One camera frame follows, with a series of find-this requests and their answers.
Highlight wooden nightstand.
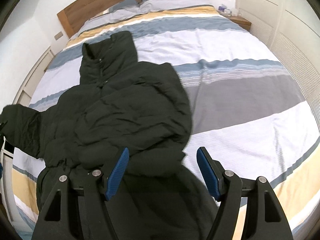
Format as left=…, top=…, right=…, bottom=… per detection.
left=225, top=16, right=252, bottom=31

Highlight white wardrobe doors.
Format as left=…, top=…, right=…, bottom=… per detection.
left=235, top=0, right=320, bottom=140

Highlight wall switch plate left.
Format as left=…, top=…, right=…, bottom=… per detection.
left=54, top=31, right=63, bottom=41

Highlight striped duvet cover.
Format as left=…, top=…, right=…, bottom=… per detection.
left=12, top=5, right=319, bottom=239

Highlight grey pillow right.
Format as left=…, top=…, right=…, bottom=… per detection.
left=139, top=0, right=212, bottom=13

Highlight items on nightstand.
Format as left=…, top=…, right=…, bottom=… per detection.
left=218, top=4, right=239, bottom=16

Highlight black puffer jacket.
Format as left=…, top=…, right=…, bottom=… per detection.
left=1, top=31, right=217, bottom=239

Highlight grey pillow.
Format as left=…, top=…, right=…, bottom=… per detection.
left=77, top=0, right=139, bottom=35
left=139, top=0, right=212, bottom=13

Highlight grey pillow left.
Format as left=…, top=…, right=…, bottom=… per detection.
left=77, top=0, right=139, bottom=35

